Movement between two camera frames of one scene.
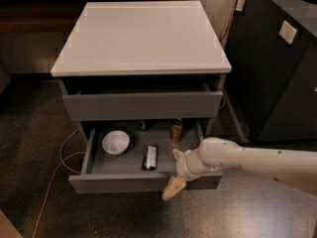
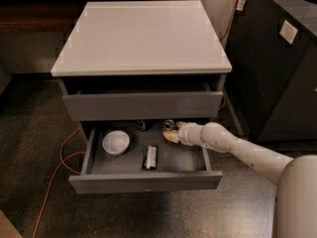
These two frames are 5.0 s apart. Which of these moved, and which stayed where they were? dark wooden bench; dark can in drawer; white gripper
Moved: white gripper
Stayed: dark can in drawer; dark wooden bench
